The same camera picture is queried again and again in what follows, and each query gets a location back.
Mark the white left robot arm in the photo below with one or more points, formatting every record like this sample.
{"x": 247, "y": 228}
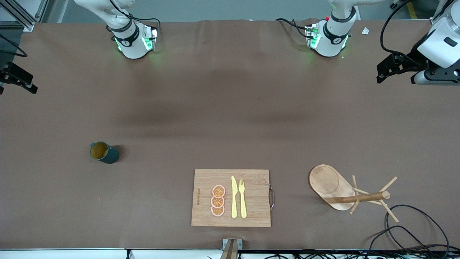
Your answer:
{"x": 332, "y": 39}

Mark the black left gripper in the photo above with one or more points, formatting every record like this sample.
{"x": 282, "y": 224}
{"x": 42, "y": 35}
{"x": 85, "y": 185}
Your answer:
{"x": 410, "y": 59}

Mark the aluminium frame post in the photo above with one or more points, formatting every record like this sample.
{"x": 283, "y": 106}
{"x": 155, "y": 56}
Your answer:
{"x": 439, "y": 14}
{"x": 28, "y": 25}

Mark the bamboo cutting board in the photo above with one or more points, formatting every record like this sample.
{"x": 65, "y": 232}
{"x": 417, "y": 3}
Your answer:
{"x": 255, "y": 201}

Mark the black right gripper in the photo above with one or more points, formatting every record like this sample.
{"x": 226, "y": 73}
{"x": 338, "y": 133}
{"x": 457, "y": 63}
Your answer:
{"x": 10, "y": 73}

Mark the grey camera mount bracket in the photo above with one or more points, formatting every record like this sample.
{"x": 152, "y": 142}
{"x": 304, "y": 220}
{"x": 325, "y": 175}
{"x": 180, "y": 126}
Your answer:
{"x": 231, "y": 250}

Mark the wooden mug rack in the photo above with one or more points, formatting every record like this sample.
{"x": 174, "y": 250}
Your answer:
{"x": 329, "y": 185}

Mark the yellow plastic fork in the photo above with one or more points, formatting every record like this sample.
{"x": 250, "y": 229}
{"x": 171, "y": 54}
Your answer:
{"x": 243, "y": 205}

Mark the white paper scrap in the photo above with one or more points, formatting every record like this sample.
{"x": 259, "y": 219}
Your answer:
{"x": 365, "y": 31}

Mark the yellow plastic knife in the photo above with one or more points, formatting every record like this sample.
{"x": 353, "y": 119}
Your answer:
{"x": 234, "y": 201}

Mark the brown table cover sheet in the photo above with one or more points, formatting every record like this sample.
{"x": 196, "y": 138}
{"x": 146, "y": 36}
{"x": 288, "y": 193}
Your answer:
{"x": 143, "y": 198}

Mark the orange slice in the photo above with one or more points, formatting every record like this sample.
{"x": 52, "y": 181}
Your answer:
{"x": 219, "y": 191}

